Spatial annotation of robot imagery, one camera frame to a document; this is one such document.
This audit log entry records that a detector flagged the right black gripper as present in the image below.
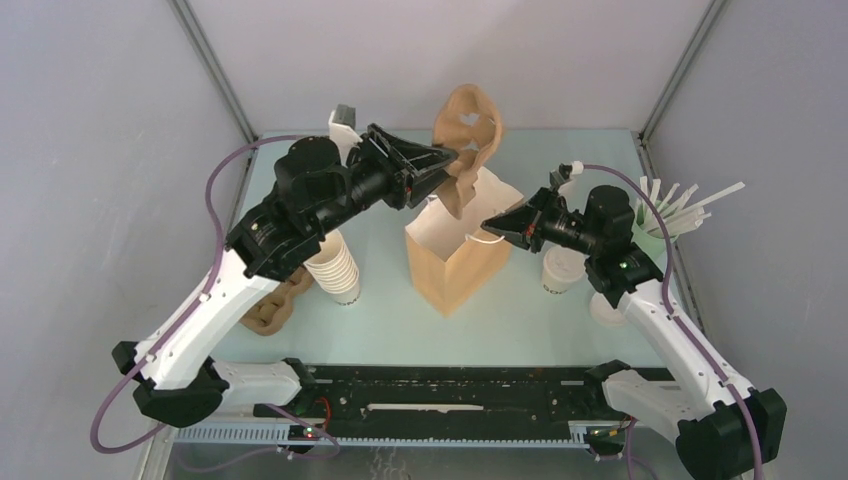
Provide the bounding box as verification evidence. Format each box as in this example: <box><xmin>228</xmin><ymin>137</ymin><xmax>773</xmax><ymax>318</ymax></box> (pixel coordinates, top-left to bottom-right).
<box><xmin>482</xmin><ymin>187</ymin><xmax>602</xmax><ymax>256</ymax></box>

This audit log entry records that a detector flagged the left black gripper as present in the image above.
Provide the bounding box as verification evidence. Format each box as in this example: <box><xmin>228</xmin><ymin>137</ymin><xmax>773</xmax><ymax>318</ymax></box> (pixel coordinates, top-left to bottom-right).
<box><xmin>313</xmin><ymin>124</ymin><xmax>460</xmax><ymax>237</ymax></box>

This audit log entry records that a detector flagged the single white paper cup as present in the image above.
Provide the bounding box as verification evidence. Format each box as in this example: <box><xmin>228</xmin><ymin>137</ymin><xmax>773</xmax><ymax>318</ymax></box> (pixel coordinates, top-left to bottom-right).
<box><xmin>541</xmin><ymin>263</ymin><xmax>585</xmax><ymax>295</ymax></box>

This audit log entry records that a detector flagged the brown pulp carrier piece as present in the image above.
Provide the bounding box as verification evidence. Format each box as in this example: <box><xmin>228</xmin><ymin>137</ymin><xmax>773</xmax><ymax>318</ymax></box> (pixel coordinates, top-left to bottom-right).
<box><xmin>432</xmin><ymin>84</ymin><xmax>504</xmax><ymax>220</ymax></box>

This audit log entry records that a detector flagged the brown paper bag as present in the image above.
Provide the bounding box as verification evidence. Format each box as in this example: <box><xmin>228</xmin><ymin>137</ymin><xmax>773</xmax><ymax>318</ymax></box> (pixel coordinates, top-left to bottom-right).
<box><xmin>405</xmin><ymin>168</ymin><xmax>523</xmax><ymax>317</ymax></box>

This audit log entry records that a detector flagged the white plastic cup lid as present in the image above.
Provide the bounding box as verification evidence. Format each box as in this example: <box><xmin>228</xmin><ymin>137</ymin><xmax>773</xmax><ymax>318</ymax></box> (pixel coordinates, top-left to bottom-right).
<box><xmin>543</xmin><ymin>246</ymin><xmax>586</xmax><ymax>271</ymax></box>

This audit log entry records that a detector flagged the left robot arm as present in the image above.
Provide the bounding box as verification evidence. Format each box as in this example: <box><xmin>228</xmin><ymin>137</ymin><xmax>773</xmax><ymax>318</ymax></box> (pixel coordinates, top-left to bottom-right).
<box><xmin>112</xmin><ymin>124</ymin><xmax>458</xmax><ymax>428</ymax></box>

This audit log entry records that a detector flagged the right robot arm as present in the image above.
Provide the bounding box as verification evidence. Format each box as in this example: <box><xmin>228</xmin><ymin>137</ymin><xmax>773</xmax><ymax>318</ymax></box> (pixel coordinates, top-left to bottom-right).
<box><xmin>481</xmin><ymin>185</ymin><xmax>787</xmax><ymax>479</ymax></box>

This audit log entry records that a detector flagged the stack of white lids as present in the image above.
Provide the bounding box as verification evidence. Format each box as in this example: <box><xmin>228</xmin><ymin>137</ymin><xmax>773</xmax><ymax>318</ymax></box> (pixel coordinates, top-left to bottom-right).
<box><xmin>589</xmin><ymin>293</ymin><xmax>627</xmax><ymax>327</ymax></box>

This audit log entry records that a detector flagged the stack of white paper cups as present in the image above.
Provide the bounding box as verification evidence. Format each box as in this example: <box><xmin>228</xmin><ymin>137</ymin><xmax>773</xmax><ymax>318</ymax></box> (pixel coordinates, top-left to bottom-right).
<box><xmin>304</xmin><ymin>230</ymin><xmax>361</xmax><ymax>306</ymax></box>

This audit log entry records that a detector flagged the green straw holder cup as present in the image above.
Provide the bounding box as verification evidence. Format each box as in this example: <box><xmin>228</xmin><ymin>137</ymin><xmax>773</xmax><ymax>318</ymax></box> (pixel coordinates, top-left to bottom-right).
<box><xmin>632</xmin><ymin>203</ymin><xmax>666</xmax><ymax>260</ymax></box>

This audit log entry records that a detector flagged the brown pulp cup carrier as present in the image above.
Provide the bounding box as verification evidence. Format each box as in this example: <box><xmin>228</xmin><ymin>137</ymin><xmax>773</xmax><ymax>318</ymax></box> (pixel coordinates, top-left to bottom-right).
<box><xmin>240</xmin><ymin>267</ymin><xmax>314</xmax><ymax>336</ymax></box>

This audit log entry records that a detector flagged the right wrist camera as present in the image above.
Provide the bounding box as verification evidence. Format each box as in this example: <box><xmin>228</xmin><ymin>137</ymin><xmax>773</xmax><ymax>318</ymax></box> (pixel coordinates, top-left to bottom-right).
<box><xmin>549</xmin><ymin>161</ymin><xmax>585</xmax><ymax>198</ymax></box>

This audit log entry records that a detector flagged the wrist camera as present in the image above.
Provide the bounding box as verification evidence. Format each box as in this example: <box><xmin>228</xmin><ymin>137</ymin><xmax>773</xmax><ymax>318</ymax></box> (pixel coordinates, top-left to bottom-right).
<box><xmin>328</xmin><ymin>104</ymin><xmax>362</xmax><ymax>165</ymax></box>
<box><xmin>549</xmin><ymin>161</ymin><xmax>585</xmax><ymax>198</ymax></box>

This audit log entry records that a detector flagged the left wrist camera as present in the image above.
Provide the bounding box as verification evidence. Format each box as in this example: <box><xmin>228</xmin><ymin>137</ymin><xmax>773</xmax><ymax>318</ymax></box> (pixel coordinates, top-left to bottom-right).
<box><xmin>328</xmin><ymin>104</ymin><xmax>362</xmax><ymax>165</ymax></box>

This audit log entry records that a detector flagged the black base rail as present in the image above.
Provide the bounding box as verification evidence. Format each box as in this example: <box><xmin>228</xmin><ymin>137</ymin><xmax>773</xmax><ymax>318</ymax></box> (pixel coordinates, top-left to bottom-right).
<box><xmin>253</xmin><ymin>365</ymin><xmax>628</xmax><ymax>446</ymax></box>

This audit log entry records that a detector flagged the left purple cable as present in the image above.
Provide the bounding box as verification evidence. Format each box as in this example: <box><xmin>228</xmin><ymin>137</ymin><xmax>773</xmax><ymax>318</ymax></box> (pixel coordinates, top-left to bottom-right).
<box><xmin>89</xmin><ymin>135</ymin><xmax>306</xmax><ymax>456</ymax></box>

